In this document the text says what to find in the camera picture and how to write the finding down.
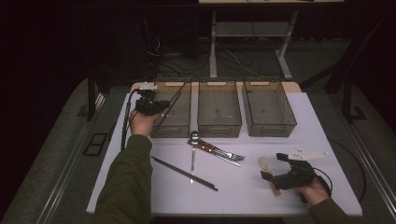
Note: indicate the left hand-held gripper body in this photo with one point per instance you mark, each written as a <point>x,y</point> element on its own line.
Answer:
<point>148,105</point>

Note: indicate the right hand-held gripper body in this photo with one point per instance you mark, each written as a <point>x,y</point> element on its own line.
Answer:
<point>295,179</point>

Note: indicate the grey transparent plastic bin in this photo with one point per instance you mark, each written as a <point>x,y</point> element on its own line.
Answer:
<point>267,109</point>
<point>219,109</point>
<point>169,112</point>

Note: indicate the black chopstick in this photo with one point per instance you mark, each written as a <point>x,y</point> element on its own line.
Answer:
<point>183,172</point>
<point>186,175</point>

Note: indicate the person's left hand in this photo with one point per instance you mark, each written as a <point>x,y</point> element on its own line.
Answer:
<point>141,124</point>

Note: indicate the person's right hand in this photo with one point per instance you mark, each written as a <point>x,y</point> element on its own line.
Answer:
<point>313,193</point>

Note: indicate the white table cloth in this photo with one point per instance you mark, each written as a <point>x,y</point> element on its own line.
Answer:
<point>233,193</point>

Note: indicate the black metal stand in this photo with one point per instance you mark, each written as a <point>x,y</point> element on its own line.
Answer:
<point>346,102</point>
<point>91,99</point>

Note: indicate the white-legged desk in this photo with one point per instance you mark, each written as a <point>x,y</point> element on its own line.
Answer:
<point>213,46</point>

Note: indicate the metal floor rail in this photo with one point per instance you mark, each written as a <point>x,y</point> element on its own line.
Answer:
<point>373,171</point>
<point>73,155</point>

